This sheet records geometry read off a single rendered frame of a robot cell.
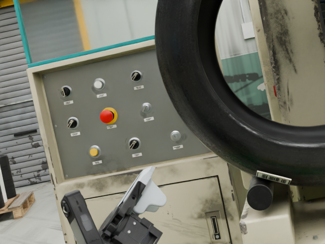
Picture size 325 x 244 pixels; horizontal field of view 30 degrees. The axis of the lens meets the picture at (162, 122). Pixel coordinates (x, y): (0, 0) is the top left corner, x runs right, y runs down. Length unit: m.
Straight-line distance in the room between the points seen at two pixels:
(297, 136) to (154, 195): 0.44
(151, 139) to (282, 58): 0.58
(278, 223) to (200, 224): 0.75
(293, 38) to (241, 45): 8.74
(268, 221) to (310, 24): 0.52
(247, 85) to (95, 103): 8.26
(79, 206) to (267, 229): 0.34
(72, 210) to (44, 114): 1.00
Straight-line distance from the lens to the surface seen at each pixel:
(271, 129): 1.32
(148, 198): 0.98
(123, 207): 0.94
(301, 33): 1.42
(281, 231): 1.09
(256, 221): 1.09
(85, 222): 0.94
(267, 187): 1.08
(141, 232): 0.95
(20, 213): 7.34
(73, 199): 0.95
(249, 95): 10.08
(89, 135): 1.89
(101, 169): 1.90
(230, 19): 10.18
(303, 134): 1.32
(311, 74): 1.42
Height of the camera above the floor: 1.12
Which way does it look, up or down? 3 degrees down
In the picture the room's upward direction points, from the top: 12 degrees counter-clockwise
